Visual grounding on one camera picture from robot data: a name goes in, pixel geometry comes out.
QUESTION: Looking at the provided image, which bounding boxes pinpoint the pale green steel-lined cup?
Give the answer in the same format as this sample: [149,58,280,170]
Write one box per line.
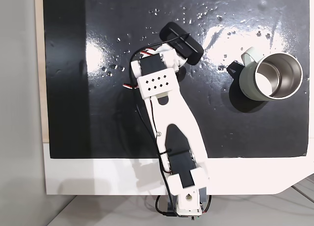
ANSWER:
[238,47,304,102]

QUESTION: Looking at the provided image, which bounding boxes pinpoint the glossy black table mat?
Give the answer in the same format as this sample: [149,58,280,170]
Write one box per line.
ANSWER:
[42,0,310,160]

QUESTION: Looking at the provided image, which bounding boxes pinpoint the light wooden board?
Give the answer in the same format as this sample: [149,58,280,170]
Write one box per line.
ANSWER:
[33,0,51,144]

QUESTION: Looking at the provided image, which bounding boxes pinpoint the black oval camera box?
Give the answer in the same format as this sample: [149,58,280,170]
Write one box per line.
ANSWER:
[158,21,205,66]

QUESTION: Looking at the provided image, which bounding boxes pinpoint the red and white servo wires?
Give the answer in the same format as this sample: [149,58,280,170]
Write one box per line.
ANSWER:
[122,82,138,91]

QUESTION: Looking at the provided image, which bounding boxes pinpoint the thin black cable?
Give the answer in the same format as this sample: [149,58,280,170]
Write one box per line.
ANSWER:
[128,32,212,219]

